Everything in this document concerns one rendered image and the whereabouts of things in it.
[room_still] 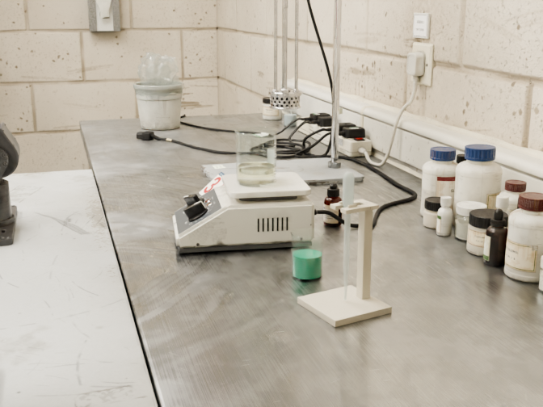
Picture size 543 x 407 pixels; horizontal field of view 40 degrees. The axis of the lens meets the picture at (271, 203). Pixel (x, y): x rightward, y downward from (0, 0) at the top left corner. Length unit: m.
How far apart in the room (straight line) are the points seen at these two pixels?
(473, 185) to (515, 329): 0.37
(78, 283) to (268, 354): 0.32
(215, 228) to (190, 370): 0.35
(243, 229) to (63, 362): 0.38
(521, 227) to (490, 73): 0.48
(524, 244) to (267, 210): 0.35
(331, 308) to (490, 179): 0.43
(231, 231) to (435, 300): 0.31
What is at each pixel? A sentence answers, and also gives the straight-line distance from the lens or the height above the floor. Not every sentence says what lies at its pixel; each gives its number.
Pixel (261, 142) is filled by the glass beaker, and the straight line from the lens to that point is 1.07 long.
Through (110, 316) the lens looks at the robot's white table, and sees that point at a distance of 0.89.
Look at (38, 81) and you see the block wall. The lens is 3.49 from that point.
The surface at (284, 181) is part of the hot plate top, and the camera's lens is 1.12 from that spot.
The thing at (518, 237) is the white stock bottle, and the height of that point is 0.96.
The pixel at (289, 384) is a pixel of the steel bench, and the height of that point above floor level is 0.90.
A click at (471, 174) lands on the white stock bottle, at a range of 1.19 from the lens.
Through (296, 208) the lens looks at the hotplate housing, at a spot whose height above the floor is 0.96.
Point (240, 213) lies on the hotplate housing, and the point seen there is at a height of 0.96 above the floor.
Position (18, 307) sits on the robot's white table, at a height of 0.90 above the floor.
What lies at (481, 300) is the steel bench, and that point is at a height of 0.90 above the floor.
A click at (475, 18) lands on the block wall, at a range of 1.45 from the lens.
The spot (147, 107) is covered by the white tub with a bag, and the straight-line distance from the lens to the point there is 2.11.
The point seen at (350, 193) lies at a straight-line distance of 0.84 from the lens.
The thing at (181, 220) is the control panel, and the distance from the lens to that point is 1.12.
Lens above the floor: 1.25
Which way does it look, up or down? 15 degrees down
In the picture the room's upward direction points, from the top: straight up
